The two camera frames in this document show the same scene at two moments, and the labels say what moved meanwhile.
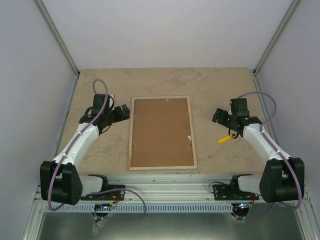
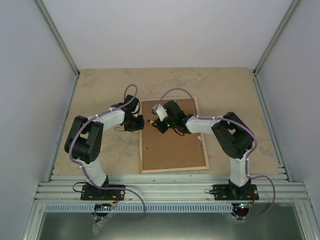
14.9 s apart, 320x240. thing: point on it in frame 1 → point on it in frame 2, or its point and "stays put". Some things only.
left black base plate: x=112 y=195 stays put
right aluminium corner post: x=294 y=5 stays put
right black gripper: x=221 y=120 → x=159 y=126
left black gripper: x=120 y=117 → x=140 y=126
